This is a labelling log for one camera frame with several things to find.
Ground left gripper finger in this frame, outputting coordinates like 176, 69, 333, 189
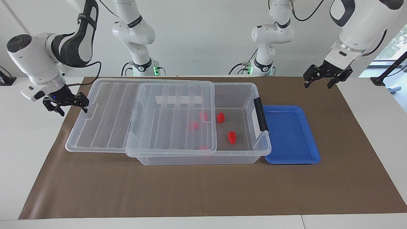
303, 65, 320, 89
328, 68, 353, 89

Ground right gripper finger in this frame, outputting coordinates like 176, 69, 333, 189
44, 100, 65, 115
76, 92, 89, 113

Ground clear ribbed box lid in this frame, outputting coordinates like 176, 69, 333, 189
65, 78, 218, 157

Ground blue plastic tray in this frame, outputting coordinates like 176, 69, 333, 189
263, 105, 321, 165

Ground clear plastic storage box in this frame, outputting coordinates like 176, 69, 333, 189
126, 82, 272, 166

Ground black stand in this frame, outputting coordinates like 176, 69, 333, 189
370, 51, 407, 86

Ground black object on table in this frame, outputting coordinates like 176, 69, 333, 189
0, 66, 17, 86

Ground light blue object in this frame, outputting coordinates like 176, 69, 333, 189
387, 84, 407, 94

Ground brown paper mat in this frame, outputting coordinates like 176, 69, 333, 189
18, 76, 407, 220

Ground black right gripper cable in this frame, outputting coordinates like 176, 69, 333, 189
59, 61, 102, 88

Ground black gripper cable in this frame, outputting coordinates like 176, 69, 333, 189
59, 61, 102, 88
362, 29, 388, 57

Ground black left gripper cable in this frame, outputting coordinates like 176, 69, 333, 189
362, 29, 388, 57

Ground black right base cable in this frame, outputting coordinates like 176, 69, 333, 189
121, 61, 134, 77

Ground black base cable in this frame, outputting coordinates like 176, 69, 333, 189
229, 62, 253, 75
121, 61, 134, 77

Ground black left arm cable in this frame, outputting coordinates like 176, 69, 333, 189
288, 0, 325, 22

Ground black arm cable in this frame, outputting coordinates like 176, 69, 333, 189
288, 0, 325, 22
99, 0, 120, 18

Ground black box latch handle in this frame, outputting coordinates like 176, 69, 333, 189
253, 97, 269, 132

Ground black left base cable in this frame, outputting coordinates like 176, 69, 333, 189
229, 62, 253, 75

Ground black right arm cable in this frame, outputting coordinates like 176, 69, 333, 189
99, 0, 120, 18

